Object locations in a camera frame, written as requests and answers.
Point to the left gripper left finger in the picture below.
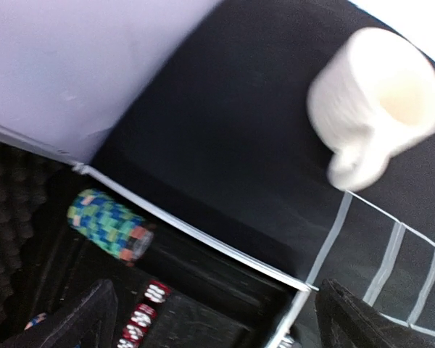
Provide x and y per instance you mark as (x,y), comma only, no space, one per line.
(88,320)

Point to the cream ceramic mug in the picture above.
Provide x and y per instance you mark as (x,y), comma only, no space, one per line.
(373,100)

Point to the lower poker chip row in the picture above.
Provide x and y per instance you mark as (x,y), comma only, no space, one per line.
(36,320)

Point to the upper poker chip row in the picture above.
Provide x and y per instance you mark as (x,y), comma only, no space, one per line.
(111,226)

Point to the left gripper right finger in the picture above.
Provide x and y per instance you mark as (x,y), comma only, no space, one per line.
(346,321)

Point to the red white dice row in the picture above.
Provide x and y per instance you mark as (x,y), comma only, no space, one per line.
(143,316)

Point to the poker chip row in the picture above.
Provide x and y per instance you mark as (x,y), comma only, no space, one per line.
(111,226)
(36,320)

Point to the black poker felt mat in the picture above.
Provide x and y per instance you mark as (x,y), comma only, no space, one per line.
(220,139)

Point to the aluminium poker chip case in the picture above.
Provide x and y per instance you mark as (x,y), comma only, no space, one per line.
(217,301)

